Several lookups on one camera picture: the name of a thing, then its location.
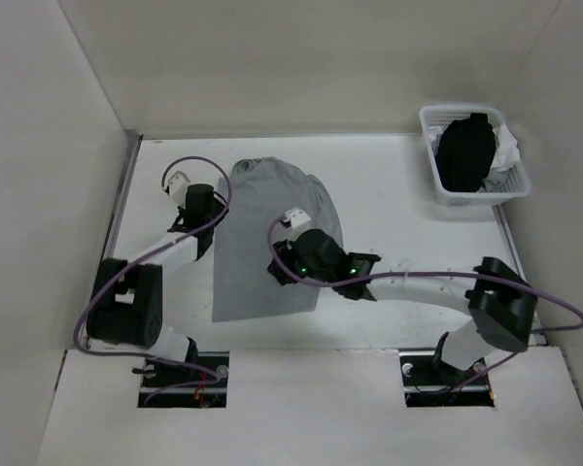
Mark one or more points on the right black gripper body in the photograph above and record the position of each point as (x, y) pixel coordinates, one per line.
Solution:
(297, 263)

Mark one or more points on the grey tank top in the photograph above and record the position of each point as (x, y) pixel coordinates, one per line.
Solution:
(261, 190)

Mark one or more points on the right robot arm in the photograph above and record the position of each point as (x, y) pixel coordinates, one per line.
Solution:
(499, 309)

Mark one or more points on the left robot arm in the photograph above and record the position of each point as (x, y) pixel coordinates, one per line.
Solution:
(129, 315)

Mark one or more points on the black tank top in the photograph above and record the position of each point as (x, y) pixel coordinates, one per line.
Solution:
(465, 153)

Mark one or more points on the white tank top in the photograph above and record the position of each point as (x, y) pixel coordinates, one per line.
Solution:
(506, 157)

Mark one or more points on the white plastic basket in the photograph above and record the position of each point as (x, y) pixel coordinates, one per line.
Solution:
(517, 185)

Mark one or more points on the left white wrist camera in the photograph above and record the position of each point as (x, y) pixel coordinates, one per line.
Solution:
(177, 187)

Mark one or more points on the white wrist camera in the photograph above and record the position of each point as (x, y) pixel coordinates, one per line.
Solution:
(177, 187)
(296, 222)

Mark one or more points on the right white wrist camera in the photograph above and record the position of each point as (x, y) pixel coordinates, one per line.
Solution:
(296, 222)

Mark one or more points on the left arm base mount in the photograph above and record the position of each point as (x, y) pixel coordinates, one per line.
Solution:
(164, 387)

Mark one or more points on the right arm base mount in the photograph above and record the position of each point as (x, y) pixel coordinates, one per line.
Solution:
(425, 385)

